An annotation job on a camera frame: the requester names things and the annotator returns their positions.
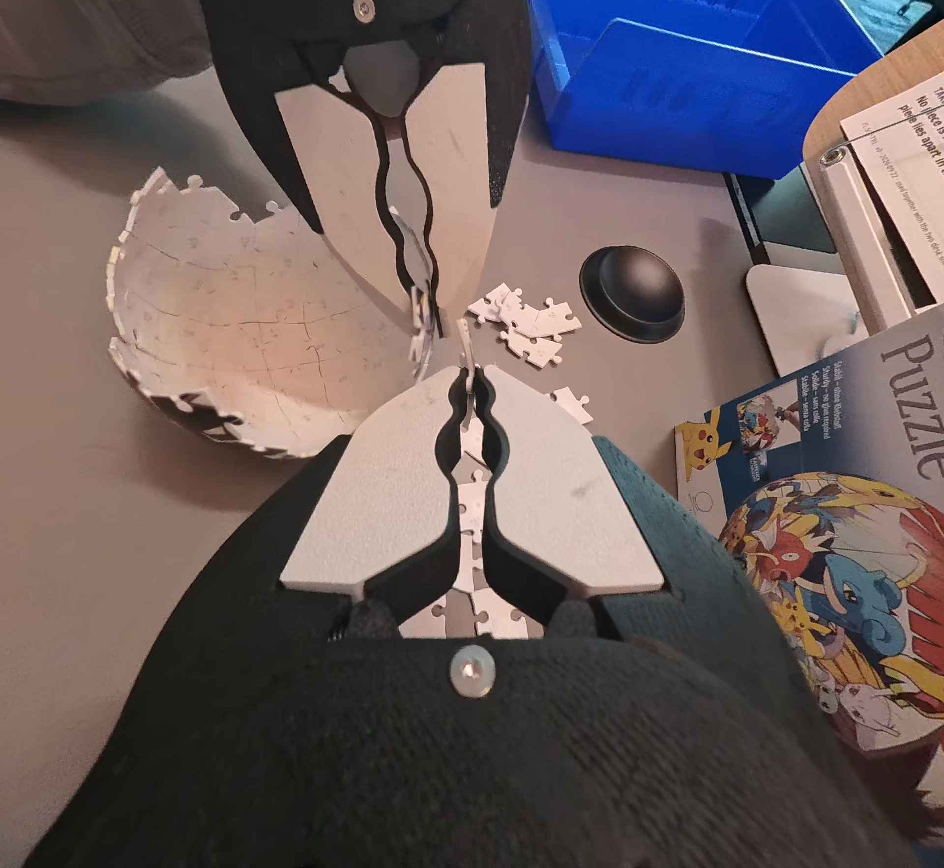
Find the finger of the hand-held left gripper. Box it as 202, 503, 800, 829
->
402, 63, 491, 338
274, 68, 425, 338

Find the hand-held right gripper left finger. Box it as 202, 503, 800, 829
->
279, 365, 484, 637

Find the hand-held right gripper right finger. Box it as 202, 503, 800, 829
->
475, 364, 666, 637

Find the pile of puzzle pieces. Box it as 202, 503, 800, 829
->
398, 282, 594, 642

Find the cartoon print puzzle ball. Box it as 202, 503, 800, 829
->
105, 166, 443, 460

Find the small white puzzle piece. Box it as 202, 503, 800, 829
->
453, 317, 480, 434

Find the black round ball stand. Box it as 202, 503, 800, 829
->
579, 245, 687, 346

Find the cartoon print puzzle box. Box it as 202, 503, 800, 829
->
673, 304, 944, 868

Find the blue plastic bin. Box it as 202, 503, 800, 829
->
518, 0, 885, 179

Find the white rounded plate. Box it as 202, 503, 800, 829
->
745, 263, 879, 378

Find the wooden clipboard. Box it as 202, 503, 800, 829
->
802, 19, 944, 179

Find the white instruction sheet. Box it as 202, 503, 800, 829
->
819, 68, 944, 334

